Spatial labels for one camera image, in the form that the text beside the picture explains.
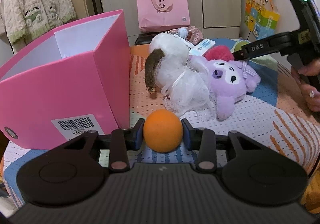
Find pink floral cloth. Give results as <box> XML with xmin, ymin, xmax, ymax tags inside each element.
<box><xmin>186</xmin><ymin>26</ymin><xmax>204</xmax><ymax>44</ymax></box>

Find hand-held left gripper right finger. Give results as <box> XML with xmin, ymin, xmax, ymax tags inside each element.
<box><xmin>181</xmin><ymin>118</ymin><xmax>262</xmax><ymax>173</ymax></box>

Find orange ball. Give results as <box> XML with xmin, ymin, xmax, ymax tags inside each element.
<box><xmin>143</xmin><ymin>110</ymin><xmax>183</xmax><ymax>153</ymax></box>

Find pink storage box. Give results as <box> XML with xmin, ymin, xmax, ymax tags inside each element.
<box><xmin>0</xmin><ymin>9</ymin><xmax>131</xmax><ymax>150</ymax></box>

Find green ball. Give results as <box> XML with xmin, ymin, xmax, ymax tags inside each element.
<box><xmin>234</xmin><ymin>40</ymin><xmax>250</xmax><ymax>51</ymax></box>

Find person's right hand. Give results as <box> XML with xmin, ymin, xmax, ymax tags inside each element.
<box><xmin>291</xmin><ymin>59</ymin><xmax>320</xmax><ymax>112</ymax></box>

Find colourful paper gift bag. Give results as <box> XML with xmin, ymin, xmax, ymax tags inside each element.
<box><xmin>244</xmin><ymin>0</ymin><xmax>280</xmax><ymax>40</ymax></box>

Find white mesh cloth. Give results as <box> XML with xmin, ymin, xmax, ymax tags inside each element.
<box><xmin>160</xmin><ymin>62</ymin><xmax>216</xmax><ymax>118</ymax></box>

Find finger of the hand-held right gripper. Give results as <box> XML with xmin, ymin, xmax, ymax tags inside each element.
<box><xmin>232</xmin><ymin>32</ymin><xmax>288</xmax><ymax>61</ymax></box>

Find pink tote bag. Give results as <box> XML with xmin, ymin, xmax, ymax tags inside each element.
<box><xmin>137</xmin><ymin>0</ymin><xmax>191</xmax><ymax>33</ymax></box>

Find white plush toy brown tail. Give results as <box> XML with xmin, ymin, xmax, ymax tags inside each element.
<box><xmin>146</xmin><ymin>33</ymin><xmax>190</xmax><ymax>97</ymax></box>

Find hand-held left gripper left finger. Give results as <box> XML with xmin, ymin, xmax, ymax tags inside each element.
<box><xmin>64</xmin><ymin>118</ymin><xmax>146</xmax><ymax>173</ymax></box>

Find purple plush toy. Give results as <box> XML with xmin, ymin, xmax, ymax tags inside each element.
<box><xmin>190</xmin><ymin>59</ymin><xmax>262</xmax><ymax>121</ymax></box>

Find blue white tissue packet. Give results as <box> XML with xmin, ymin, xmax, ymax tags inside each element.
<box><xmin>189</xmin><ymin>38</ymin><xmax>216</xmax><ymax>57</ymax></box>

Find pink fluffy plush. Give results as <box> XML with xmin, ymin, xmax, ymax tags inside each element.
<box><xmin>204</xmin><ymin>45</ymin><xmax>235</xmax><ymax>62</ymax></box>

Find cream knit cardigan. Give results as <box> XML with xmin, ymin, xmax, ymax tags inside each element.
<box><xmin>0</xmin><ymin>0</ymin><xmax>77</xmax><ymax>48</ymax></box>

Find patchwork blanket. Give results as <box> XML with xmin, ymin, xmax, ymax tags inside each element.
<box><xmin>0</xmin><ymin>39</ymin><xmax>320</xmax><ymax>214</ymax></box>

